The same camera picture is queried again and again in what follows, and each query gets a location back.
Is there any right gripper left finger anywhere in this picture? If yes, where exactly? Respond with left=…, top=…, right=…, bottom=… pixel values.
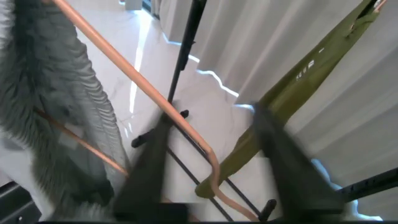
left=113, top=113, right=189, bottom=222

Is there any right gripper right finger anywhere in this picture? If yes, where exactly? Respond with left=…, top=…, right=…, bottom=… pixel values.
left=253, top=102, right=345, bottom=222

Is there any green long-sleeved shirt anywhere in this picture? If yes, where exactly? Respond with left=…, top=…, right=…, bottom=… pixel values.
left=195, top=0, right=382, bottom=199

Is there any pale grey garment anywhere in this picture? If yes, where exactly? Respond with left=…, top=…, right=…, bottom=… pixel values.
left=0, top=0, right=131, bottom=222

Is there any black clothes rack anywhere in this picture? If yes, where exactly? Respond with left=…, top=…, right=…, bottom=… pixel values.
left=130, top=0, right=398, bottom=222

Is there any white curtain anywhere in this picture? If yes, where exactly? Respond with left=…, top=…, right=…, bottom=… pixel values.
left=150, top=0, right=398, bottom=218

